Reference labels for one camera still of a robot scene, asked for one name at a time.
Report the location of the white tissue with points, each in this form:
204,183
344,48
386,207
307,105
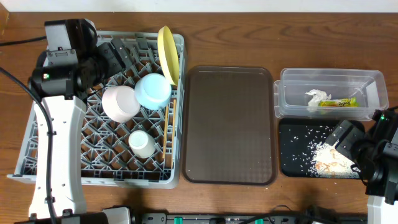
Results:
317,97

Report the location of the food scraps rice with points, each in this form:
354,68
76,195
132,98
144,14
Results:
329,160

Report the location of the yellow green snack wrapper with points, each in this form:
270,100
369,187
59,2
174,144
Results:
346,102

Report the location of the dark brown serving tray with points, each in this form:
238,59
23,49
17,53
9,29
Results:
228,126

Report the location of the grey dishwasher rack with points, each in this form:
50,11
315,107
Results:
106,158

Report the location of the pink bowl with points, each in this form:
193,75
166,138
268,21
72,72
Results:
120,103

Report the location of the white cup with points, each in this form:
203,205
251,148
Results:
142,144

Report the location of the light blue bowl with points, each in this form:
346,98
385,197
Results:
153,91

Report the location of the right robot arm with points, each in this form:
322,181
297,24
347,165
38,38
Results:
374,155

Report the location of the clear plastic bin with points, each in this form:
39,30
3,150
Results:
367,87

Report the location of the wooden chopstick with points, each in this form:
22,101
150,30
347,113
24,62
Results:
173,128
166,121

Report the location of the black tray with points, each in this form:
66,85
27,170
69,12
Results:
295,155

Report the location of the yellow plate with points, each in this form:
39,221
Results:
168,55

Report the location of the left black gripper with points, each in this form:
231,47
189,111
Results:
110,64

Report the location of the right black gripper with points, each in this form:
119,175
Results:
344,145

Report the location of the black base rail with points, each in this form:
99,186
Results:
162,218

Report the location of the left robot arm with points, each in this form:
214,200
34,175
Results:
60,107

